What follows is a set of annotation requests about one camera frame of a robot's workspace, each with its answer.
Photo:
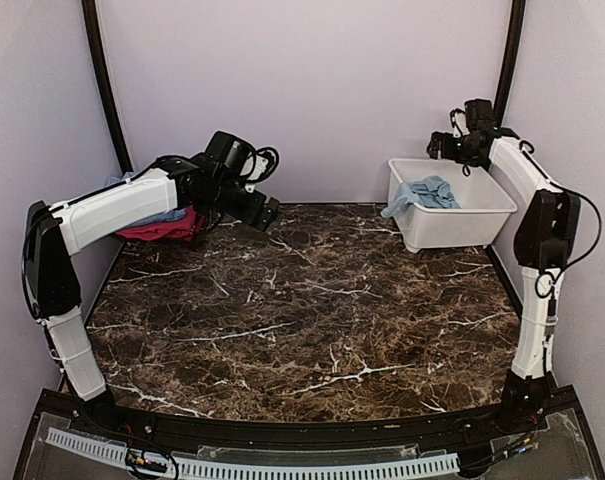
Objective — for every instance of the folded pink red garment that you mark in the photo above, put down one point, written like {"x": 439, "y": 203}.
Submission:
{"x": 182, "y": 229}

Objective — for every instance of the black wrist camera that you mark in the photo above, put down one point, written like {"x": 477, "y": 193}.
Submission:
{"x": 237, "y": 155}
{"x": 479, "y": 115}

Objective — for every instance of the black frame post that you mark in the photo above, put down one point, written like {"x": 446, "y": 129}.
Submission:
{"x": 516, "y": 21}
{"x": 104, "y": 86}

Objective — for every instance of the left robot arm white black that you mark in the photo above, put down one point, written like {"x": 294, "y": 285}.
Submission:
{"x": 55, "y": 233}

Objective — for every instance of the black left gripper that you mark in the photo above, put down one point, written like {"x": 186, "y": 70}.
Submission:
{"x": 250, "y": 214}

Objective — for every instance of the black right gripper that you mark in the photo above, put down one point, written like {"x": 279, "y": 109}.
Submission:
{"x": 446, "y": 151}

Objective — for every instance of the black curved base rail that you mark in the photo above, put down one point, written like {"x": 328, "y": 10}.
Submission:
{"x": 454, "y": 431}

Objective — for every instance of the right black frame post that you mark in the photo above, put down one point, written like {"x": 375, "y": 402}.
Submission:
{"x": 516, "y": 21}

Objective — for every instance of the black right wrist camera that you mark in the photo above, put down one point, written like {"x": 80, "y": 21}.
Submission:
{"x": 479, "y": 115}

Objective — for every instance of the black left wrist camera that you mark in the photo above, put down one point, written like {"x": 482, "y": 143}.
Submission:
{"x": 237, "y": 155}

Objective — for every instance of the blue cloth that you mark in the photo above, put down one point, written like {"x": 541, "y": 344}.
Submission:
{"x": 431, "y": 192}

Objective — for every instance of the left black frame post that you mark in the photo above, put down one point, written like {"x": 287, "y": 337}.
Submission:
{"x": 104, "y": 86}

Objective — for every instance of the white slotted cable duct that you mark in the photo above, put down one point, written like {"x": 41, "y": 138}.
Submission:
{"x": 234, "y": 463}

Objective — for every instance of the light blue button shirt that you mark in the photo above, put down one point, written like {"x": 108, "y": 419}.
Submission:
{"x": 139, "y": 201}

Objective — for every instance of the white plastic bin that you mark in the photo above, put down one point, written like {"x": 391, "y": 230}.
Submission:
{"x": 483, "y": 206}

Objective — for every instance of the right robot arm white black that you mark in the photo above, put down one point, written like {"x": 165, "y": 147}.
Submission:
{"x": 542, "y": 245}

